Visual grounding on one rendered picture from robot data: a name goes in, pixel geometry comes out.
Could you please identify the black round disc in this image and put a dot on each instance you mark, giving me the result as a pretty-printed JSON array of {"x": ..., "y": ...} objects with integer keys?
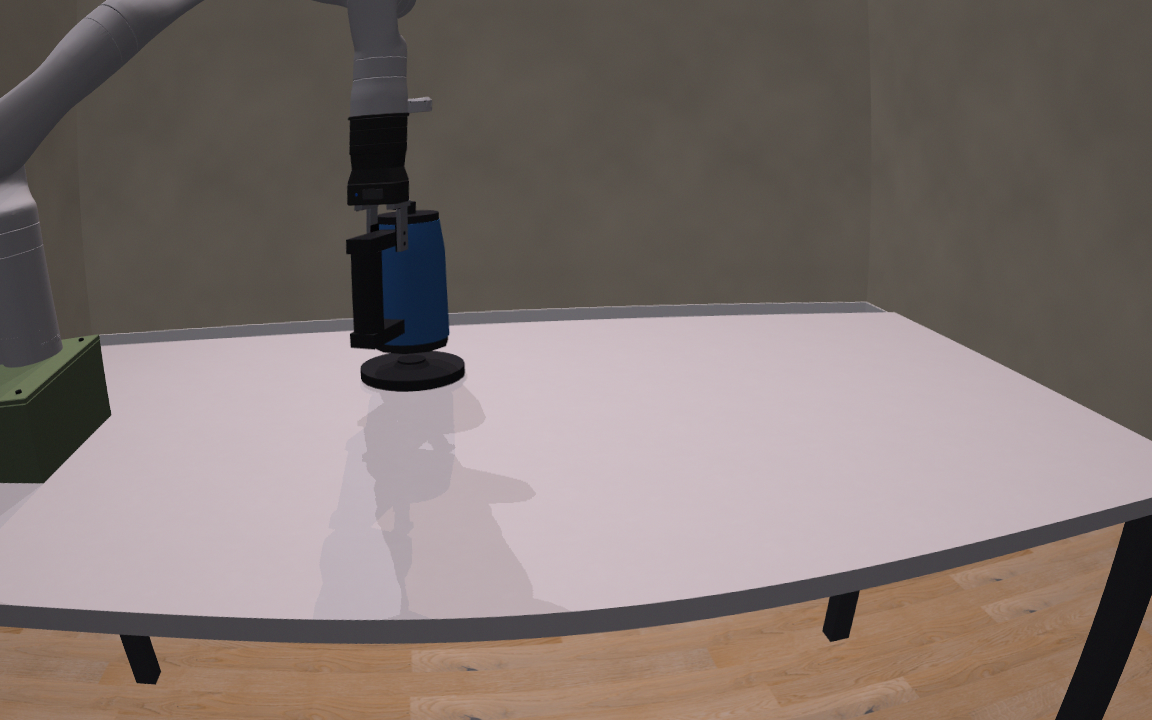
[{"x": 412, "y": 372}]

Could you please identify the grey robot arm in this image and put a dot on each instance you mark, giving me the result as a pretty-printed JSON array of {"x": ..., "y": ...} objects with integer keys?
[{"x": 91, "y": 52}]

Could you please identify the blue kettle with black handle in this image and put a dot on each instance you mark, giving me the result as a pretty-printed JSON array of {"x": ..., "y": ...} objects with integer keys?
[{"x": 414, "y": 315}]

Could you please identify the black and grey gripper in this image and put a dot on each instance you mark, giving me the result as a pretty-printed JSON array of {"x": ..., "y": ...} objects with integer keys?
[{"x": 378, "y": 128}]

